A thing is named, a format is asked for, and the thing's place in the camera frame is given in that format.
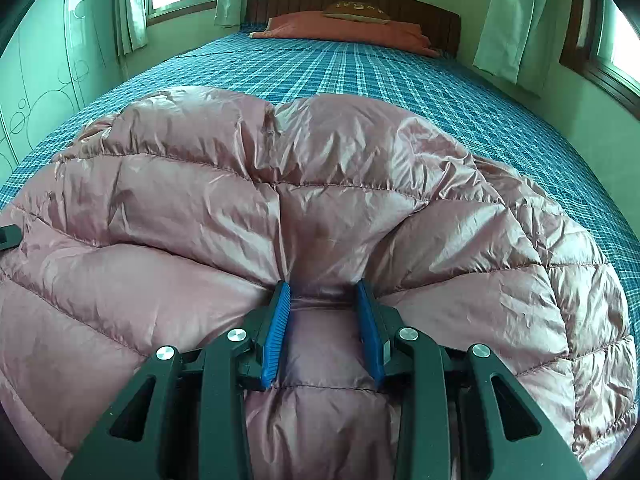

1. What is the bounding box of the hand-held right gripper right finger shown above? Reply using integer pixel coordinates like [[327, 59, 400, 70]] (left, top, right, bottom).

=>
[[356, 280, 586, 480]]

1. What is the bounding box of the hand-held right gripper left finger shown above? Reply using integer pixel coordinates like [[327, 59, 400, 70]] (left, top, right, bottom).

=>
[[62, 281, 292, 480]]

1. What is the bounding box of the pink quilted down jacket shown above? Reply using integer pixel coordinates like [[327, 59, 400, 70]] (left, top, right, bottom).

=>
[[0, 85, 638, 480]]

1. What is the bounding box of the green glass wardrobe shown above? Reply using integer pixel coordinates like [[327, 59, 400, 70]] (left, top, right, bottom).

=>
[[0, 0, 123, 176]]

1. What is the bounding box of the bed with blue plaid sheet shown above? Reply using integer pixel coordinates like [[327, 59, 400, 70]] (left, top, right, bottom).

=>
[[0, 22, 640, 321]]

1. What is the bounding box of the orange pillow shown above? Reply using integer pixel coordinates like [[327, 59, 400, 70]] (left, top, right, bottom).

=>
[[249, 11, 441, 58]]

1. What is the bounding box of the small brown cushion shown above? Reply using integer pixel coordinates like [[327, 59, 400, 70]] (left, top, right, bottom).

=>
[[322, 1, 391, 25]]

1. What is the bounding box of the dark wooden headboard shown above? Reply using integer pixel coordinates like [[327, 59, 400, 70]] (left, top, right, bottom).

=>
[[245, 0, 461, 56]]

